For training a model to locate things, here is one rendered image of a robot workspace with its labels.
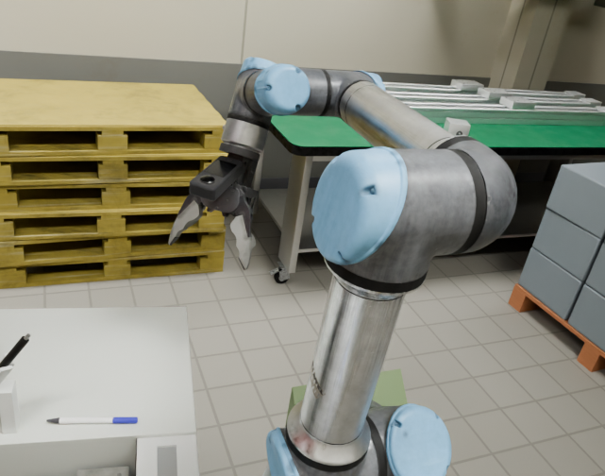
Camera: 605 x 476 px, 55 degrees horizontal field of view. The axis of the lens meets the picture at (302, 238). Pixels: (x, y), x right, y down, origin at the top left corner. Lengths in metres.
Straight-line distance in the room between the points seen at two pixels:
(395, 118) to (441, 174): 0.24
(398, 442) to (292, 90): 0.53
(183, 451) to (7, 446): 0.26
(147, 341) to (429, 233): 0.73
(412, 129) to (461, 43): 3.77
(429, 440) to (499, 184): 0.42
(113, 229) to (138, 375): 1.88
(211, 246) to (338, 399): 2.46
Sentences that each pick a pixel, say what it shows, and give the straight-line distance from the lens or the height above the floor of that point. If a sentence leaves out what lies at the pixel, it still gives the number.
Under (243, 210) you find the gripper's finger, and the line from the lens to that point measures 1.00.
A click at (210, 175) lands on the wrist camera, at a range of 0.96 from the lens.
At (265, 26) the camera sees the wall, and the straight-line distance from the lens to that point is 3.84.
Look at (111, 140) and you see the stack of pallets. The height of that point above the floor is 0.75.
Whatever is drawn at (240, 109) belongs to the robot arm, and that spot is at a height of 1.43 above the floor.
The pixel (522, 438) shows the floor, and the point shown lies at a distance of 2.69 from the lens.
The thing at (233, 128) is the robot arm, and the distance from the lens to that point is 1.01.
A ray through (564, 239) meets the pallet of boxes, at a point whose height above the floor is 0.51.
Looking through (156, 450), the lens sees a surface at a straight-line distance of 1.00.
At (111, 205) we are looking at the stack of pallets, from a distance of 2.91.
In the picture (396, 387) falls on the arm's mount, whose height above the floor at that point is 0.98.
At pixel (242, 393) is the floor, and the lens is 2.49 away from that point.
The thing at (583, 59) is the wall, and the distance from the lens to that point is 5.37.
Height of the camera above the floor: 1.71
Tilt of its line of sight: 28 degrees down
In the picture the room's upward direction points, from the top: 9 degrees clockwise
